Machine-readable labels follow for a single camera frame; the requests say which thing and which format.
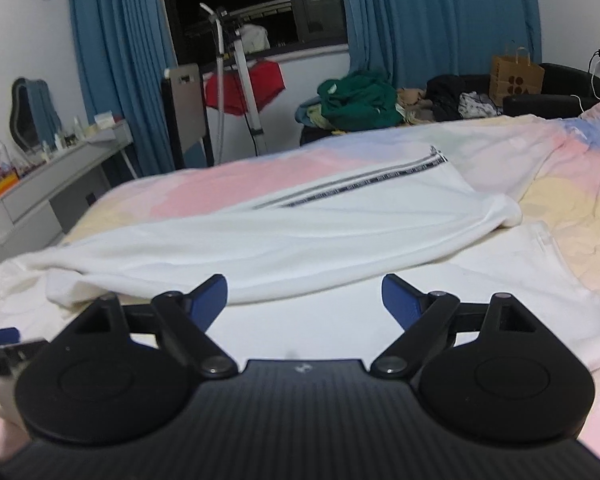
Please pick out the black clothes pile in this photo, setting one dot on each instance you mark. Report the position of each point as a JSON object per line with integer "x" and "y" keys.
{"x": 444, "y": 93}

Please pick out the right blue curtain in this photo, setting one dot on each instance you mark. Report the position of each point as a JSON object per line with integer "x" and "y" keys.
{"x": 412, "y": 41}

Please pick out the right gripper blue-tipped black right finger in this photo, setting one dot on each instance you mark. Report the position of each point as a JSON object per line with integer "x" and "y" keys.
{"x": 489, "y": 373}

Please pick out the grey tower heater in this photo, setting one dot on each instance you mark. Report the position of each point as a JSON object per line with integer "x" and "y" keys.
{"x": 182, "y": 93}

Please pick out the green garment pile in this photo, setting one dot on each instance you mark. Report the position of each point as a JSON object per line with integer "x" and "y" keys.
{"x": 363, "y": 100}

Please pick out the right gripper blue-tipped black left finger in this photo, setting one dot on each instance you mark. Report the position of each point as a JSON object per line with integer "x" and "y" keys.
{"x": 118, "y": 373}

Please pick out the dark window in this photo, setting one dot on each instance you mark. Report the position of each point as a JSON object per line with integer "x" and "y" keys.
{"x": 290, "y": 24}

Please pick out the black sofa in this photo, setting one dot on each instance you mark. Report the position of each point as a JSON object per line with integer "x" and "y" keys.
{"x": 566, "y": 93}

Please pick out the left blue curtain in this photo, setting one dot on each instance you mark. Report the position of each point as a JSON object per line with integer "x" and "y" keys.
{"x": 122, "y": 49}

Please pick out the white dressing table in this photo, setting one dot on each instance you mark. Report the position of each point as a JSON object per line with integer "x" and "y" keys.
{"x": 43, "y": 207}

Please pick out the wavy blue-framed mirror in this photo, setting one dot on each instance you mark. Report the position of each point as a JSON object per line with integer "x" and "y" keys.
{"x": 33, "y": 119}

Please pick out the blue curtain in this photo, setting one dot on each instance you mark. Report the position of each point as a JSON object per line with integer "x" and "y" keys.
{"x": 122, "y": 49}
{"x": 412, "y": 41}

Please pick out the brown paper bag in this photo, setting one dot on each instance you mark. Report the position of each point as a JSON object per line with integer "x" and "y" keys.
{"x": 514, "y": 75}

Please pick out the white knit jacket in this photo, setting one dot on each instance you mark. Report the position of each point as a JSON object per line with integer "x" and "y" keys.
{"x": 304, "y": 272}

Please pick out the pastel tie-dye bed sheet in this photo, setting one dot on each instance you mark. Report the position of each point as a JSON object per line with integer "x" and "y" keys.
{"x": 551, "y": 169}

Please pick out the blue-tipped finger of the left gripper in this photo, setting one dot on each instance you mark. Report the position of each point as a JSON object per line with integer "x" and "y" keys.
{"x": 9, "y": 335}

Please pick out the red garment on stand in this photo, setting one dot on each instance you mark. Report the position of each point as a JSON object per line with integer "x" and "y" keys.
{"x": 266, "y": 81}

